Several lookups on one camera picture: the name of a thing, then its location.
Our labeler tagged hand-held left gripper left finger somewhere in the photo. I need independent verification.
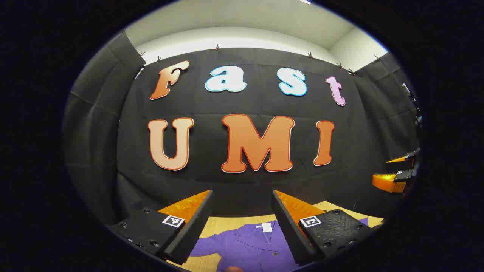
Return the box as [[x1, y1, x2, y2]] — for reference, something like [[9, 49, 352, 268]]
[[109, 190, 213, 265]]

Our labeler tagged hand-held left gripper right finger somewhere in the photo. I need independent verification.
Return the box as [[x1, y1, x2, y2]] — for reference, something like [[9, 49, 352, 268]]
[[271, 190, 384, 267]]

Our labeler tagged purple shirt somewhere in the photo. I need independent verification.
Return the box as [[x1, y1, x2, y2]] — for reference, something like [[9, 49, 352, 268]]
[[189, 218, 369, 272]]

